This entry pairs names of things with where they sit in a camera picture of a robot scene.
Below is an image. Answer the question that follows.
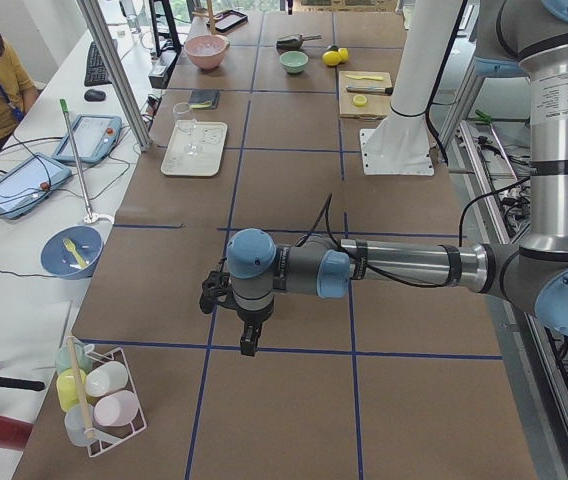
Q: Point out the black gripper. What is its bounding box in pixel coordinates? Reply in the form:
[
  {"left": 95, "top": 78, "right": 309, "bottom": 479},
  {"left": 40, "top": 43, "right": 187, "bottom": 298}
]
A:
[{"left": 234, "top": 291, "right": 274, "bottom": 356}]

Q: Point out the mint green bowl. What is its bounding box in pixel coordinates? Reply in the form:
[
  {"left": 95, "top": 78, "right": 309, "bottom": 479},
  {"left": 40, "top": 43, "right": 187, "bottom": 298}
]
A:
[{"left": 279, "top": 51, "right": 309, "bottom": 75}]

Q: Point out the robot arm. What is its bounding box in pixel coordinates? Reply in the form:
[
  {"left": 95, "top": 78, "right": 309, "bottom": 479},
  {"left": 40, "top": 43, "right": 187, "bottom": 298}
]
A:
[{"left": 222, "top": 1, "right": 568, "bottom": 356}]

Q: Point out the blue bowl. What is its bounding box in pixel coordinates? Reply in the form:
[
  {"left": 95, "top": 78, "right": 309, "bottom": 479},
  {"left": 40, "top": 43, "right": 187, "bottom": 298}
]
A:
[{"left": 40, "top": 225, "right": 104, "bottom": 280}]

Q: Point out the white plastic cup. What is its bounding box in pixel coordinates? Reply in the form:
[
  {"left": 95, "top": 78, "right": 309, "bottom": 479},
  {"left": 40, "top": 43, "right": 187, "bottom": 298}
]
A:
[{"left": 85, "top": 361, "right": 129, "bottom": 398}]

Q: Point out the pink plastic cup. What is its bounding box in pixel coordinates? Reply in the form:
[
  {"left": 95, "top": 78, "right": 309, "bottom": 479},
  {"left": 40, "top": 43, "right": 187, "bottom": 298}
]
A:
[{"left": 94, "top": 390, "right": 139, "bottom": 427}]

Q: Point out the green plastic cup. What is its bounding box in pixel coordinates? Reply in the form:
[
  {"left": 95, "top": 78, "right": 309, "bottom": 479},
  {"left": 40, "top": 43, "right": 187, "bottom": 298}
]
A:
[{"left": 55, "top": 341, "right": 92, "bottom": 375}]

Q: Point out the cream bear tray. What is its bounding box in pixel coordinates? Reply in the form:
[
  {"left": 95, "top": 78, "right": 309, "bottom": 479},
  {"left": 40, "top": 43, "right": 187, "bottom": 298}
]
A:
[{"left": 160, "top": 121, "right": 228, "bottom": 177}]

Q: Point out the clear grey plastic cup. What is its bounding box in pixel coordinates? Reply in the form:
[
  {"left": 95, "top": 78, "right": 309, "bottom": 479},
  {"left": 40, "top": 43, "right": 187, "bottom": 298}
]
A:
[{"left": 64, "top": 404, "right": 96, "bottom": 447}]

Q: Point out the yellow plastic cup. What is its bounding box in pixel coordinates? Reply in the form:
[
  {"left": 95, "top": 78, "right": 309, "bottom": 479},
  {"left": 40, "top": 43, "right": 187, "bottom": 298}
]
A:
[{"left": 56, "top": 368, "right": 79, "bottom": 412}]

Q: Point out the yellow plastic fork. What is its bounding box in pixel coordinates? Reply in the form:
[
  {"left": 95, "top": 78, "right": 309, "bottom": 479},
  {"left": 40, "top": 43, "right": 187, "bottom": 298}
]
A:
[{"left": 63, "top": 238, "right": 88, "bottom": 269}]

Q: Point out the clear wine glass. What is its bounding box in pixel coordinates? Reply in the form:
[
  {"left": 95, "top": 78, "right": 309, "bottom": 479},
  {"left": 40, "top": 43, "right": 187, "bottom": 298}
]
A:
[{"left": 173, "top": 102, "right": 199, "bottom": 155}]

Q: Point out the grey folded cloth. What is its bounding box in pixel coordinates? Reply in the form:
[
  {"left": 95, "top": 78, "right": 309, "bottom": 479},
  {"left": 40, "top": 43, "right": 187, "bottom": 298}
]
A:
[{"left": 188, "top": 89, "right": 220, "bottom": 110}]

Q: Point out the far blue teach pendant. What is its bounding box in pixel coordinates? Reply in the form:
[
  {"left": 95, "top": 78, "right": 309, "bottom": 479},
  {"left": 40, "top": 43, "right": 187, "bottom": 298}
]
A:
[{"left": 72, "top": 115, "right": 123, "bottom": 165}]

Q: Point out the blue teach pendant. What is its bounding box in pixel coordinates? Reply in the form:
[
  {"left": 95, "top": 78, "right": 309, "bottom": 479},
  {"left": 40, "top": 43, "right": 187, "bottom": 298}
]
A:
[
  {"left": 72, "top": 115, "right": 123, "bottom": 165},
  {"left": 0, "top": 153, "right": 72, "bottom": 219}
]

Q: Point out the lemon half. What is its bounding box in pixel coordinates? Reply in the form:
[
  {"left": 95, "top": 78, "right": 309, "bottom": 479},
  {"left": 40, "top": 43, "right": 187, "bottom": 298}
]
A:
[{"left": 352, "top": 94, "right": 368, "bottom": 107}]

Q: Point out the wooden cutting board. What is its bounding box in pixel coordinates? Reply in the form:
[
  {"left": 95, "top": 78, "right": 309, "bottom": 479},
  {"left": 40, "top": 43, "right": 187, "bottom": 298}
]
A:
[{"left": 338, "top": 71, "right": 393, "bottom": 119}]

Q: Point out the near blue teach pendant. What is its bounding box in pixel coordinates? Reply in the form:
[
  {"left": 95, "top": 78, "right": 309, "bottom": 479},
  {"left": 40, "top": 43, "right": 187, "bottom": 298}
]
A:
[{"left": 0, "top": 153, "right": 72, "bottom": 219}]

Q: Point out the metal muddler black cap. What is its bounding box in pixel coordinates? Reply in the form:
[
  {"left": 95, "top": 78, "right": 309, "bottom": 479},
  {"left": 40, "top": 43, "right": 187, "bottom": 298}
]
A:
[{"left": 346, "top": 85, "right": 394, "bottom": 96}]

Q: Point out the yellow plastic knife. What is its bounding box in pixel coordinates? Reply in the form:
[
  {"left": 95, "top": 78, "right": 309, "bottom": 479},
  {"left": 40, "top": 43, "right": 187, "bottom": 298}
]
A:
[{"left": 345, "top": 74, "right": 385, "bottom": 82}]

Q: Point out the yellow lemon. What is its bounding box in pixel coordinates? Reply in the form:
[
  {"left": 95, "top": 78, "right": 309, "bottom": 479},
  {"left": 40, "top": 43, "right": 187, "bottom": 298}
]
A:
[
  {"left": 322, "top": 50, "right": 342, "bottom": 67},
  {"left": 335, "top": 48, "right": 349, "bottom": 65}
]

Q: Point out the black computer mouse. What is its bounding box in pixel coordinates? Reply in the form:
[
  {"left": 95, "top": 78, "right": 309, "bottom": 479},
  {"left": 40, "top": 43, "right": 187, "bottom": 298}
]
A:
[{"left": 84, "top": 89, "right": 106, "bottom": 102}]

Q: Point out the metal reacher stick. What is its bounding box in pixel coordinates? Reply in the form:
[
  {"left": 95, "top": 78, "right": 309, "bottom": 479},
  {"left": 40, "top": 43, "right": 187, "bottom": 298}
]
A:
[{"left": 59, "top": 98, "right": 114, "bottom": 225}]

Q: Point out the black keyboard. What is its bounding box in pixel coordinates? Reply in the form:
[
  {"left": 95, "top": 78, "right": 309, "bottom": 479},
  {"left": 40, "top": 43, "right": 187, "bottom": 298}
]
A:
[{"left": 84, "top": 42, "right": 111, "bottom": 87}]

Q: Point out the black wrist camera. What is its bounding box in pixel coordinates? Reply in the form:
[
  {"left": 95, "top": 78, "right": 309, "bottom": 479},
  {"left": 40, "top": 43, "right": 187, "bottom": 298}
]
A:
[{"left": 199, "top": 271, "right": 236, "bottom": 314}]

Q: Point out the white wire cup rack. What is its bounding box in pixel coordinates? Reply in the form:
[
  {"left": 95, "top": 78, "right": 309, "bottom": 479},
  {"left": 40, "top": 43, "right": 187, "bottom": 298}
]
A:
[{"left": 64, "top": 336, "right": 147, "bottom": 458}]

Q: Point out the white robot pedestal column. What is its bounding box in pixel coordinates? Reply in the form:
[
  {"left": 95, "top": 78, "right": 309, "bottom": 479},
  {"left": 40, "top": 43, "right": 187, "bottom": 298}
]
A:
[{"left": 361, "top": 0, "right": 466, "bottom": 176}]

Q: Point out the aluminium frame post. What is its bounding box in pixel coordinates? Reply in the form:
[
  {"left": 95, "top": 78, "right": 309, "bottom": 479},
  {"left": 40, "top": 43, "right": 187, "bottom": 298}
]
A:
[{"left": 76, "top": 0, "right": 152, "bottom": 152}]

